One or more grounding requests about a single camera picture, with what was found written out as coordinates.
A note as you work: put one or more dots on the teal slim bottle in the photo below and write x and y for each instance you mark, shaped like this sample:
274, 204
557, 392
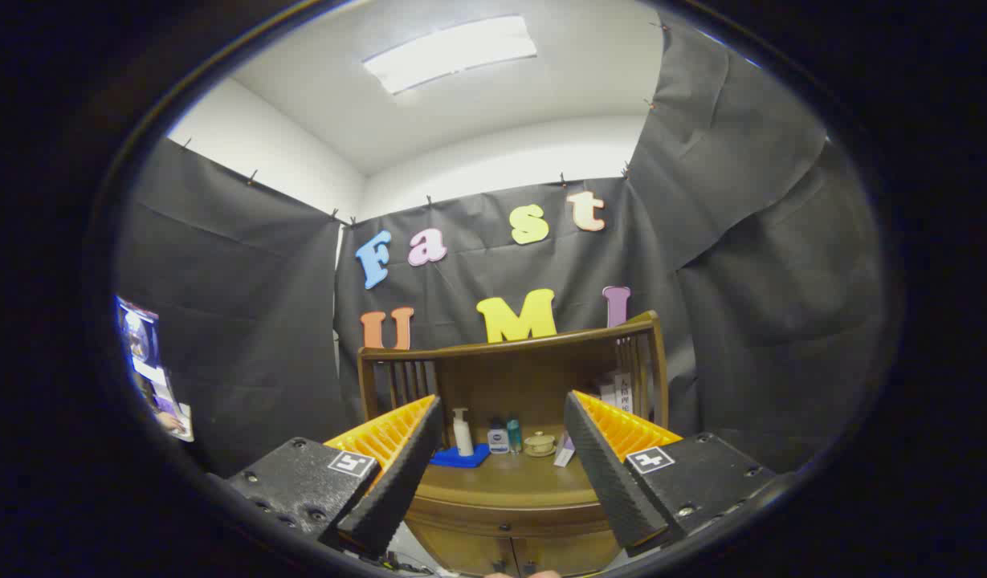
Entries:
515, 433

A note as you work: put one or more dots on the ceiling light panel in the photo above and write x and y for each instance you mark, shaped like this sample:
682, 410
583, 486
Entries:
449, 52

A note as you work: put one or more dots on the white book black lettering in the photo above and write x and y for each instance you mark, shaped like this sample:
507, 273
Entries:
623, 393

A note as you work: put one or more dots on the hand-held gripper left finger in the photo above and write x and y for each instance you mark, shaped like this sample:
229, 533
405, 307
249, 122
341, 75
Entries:
397, 482

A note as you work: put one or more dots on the wooden cabinet door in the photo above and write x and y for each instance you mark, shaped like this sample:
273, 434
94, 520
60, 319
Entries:
461, 554
565, 554

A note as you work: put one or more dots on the beige lidded teacup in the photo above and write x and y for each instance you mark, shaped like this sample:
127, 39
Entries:
539, 444

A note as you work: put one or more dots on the purple white book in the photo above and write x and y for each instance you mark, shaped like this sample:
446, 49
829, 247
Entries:
564, 453

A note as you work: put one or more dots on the white pump bottle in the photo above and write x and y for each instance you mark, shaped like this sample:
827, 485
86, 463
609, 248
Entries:
462, 437

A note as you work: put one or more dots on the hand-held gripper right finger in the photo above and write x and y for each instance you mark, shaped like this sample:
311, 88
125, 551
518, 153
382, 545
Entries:
613, 482

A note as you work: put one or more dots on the wall poster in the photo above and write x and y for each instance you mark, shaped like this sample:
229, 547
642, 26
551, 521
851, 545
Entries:
152, 369

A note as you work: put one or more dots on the wooden countertop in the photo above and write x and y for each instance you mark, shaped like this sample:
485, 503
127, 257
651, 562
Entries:
509, 482

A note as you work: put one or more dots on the wooden cabinet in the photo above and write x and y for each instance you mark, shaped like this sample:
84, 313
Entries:
501, 377

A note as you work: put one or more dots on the blue folded cloth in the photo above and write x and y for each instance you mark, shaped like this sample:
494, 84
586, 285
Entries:
459, 457

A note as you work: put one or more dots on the white blue lotion bottle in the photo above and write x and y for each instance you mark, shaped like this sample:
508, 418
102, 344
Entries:
498, 440

